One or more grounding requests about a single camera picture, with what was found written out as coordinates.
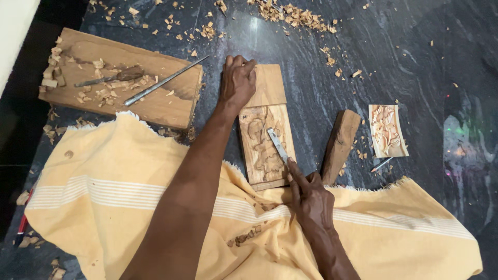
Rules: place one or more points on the person's left hand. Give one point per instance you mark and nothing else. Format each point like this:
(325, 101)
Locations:
(236, 83)

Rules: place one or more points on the person's right hand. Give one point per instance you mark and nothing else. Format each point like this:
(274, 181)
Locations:
(313, 200)

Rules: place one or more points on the person's left fingers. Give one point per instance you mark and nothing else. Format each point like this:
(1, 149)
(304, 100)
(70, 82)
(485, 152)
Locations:
(239, 60)

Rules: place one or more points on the half-carved wooden panel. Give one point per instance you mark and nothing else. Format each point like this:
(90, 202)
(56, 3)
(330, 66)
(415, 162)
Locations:
(268, 116)

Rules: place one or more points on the pile of wood chips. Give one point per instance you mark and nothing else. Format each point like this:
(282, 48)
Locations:
(295, 16)

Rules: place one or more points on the long steel chisel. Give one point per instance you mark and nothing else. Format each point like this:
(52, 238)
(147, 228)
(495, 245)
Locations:
(163, 81)

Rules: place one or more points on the large wooden work block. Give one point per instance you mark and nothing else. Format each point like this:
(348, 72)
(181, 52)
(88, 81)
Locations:
(155, 77)

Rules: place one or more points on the wooden mallet block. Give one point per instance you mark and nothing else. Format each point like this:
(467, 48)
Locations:
(341, 146)

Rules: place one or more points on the finished carved wooden panel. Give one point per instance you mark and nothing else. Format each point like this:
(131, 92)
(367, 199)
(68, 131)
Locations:
(387, 130)

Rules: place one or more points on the small thin carving tool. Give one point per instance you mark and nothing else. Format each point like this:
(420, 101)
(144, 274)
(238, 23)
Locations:
(382, 164)

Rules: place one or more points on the dark wood shavings cluster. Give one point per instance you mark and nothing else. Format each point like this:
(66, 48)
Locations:
(244, 237)

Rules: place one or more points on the heap of chunky wood offcuts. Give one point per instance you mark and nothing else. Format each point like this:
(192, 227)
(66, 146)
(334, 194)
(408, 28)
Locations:
(54, 70)

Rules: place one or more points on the yellow striped cloth wrap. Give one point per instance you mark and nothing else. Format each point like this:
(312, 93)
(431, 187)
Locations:
(97, 202)

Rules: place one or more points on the red pencil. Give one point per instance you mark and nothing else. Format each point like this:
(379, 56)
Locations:
(22, 225)

